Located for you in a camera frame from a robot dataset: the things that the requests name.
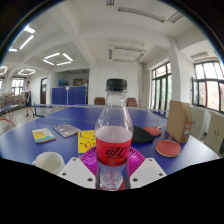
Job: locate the shelf unit with boxes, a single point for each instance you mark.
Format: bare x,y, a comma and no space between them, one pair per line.
10,99

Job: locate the yellow book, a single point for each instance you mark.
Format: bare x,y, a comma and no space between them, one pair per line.
86,141

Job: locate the white mug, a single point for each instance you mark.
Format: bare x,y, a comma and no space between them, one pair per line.
48,163

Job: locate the yellow booklet with blue border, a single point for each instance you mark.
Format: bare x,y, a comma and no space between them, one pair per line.
43,135

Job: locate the brown armchair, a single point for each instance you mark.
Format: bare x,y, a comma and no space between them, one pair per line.
131,102
99,101

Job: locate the white cabinet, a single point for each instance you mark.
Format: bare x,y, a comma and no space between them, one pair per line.
198,121
215,133

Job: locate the red table tennis paddle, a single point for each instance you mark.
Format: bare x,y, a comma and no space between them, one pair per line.
154,130
168,147

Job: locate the wide black-framed window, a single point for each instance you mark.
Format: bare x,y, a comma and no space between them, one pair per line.
210,86

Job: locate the blue table tennis table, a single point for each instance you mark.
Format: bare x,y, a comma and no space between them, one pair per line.
6,110

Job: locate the blue folding partition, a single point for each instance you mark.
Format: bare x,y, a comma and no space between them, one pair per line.
68,95

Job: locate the dark door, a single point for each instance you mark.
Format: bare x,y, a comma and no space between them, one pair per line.
43,91

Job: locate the tall black-framed window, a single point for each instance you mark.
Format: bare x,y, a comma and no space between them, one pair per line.
161,86

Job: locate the table tennis net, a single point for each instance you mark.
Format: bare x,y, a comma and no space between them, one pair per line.
41,111

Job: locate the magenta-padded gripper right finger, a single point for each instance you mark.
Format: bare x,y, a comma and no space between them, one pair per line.
146,171

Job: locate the black table tennis paddle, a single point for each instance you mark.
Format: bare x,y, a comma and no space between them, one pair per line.
141,136

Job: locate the ceiling lights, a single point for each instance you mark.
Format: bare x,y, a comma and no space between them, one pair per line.
26,41

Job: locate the grey book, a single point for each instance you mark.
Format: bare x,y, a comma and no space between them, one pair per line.
66,130

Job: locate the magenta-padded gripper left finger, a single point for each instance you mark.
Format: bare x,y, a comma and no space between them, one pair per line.
77,171

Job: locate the brown cardboard box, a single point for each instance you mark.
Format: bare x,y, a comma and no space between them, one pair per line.
178,121

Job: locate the clear bottle with red label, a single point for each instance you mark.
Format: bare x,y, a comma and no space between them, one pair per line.
113,150

